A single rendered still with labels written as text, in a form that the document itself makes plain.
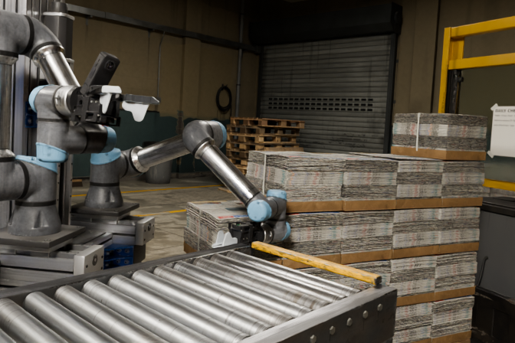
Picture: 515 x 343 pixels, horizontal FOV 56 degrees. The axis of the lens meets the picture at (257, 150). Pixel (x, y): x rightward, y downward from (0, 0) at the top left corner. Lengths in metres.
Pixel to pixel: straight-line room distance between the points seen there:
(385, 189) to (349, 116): 7.57
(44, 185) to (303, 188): 0.98
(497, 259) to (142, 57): 7.59
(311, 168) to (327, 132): 8.04
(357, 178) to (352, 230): 0.23
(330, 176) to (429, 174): 0.55
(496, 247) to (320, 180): 1.46
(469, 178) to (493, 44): 6.33
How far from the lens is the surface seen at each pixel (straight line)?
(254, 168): 2.20
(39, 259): 1.59
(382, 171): 2.22
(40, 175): 1.57
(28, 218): 1.59
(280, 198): 1.79
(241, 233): 1.67
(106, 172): 2.02
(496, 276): 3.23
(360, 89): 9.67
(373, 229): 2.25
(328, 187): 2.07
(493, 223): 3.19
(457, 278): 2.70
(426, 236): 2.48
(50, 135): 1.29
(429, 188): 2.43
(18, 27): 1.53
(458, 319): 2.79
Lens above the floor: 1.18
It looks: 3 degrees down
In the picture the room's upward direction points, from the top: 3 degrees clockwise
